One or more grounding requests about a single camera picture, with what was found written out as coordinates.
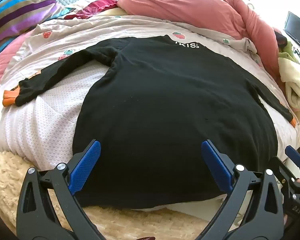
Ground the pink quilted sheet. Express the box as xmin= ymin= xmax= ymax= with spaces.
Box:
xmin=0 ymin=34 xmax=33 ymax=93

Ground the cream fluffy rug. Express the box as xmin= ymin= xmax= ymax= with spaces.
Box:
xmin=0 ymin=151 xmax=215 ymax=240

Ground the cream fleece blanket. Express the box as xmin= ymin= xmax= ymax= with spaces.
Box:
xmin=277 ymin=55 xmax=300 ymax=113

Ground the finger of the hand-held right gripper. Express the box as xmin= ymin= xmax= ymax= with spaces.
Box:
xmin=270 ymin=145 xmax=300 ymax=192

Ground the dark brown plush cloth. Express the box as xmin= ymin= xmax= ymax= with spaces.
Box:
xmin=274 ymin=29 xmax=288 ymax=50

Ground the black monitor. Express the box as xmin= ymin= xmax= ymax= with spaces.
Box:
xmin=284 ymin=11 xmax=300 ymax=55

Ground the green plush cloth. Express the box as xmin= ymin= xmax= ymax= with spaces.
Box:
xmin=277 ymin=41 xmax=298 ymax=63

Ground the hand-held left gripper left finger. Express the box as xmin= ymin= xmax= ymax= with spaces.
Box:
xmin=16 ymin=140 xmax=108 ymax=240

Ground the striped pillow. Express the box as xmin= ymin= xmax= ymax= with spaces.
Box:
xmin=0 ymin=0 xmax=70 ymax=55

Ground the strawberry print bed quilt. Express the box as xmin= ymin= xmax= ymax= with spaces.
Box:
xmin=0 ymin=12 xmax=300 ymax=210

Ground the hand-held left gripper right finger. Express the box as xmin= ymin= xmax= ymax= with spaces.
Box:
xmin=197 ymin=140 xmax=285 ymax=240

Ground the black sweater with orange cuffs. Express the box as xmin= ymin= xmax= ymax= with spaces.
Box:
xmin=2 ymin=34 xmax=297 ymax=210

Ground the dark red cloth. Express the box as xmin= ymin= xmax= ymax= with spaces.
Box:
xmin=65 ymin=0 xmax=118 ymax=20

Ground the pink duvet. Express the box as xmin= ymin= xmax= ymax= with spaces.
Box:
xmin=117 ymin=0 xmax=290 ymax=98

